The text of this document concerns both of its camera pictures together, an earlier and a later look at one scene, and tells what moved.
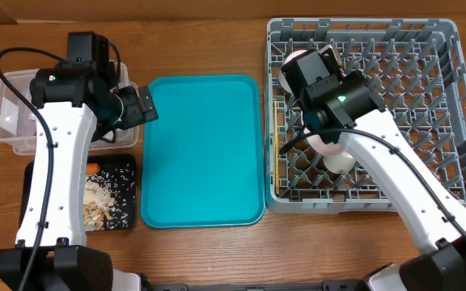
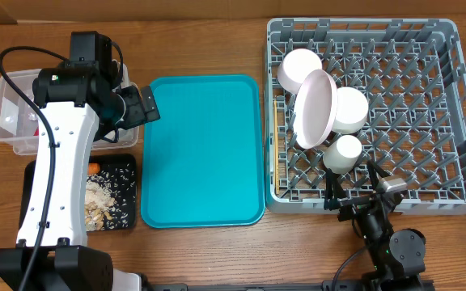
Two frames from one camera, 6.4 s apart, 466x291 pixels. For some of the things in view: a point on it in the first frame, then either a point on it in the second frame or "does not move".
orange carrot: [92, 168] does not move
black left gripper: [136, 115] does not move
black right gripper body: [315, 126] -> [354, 206]
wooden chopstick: [277, 159] does not move
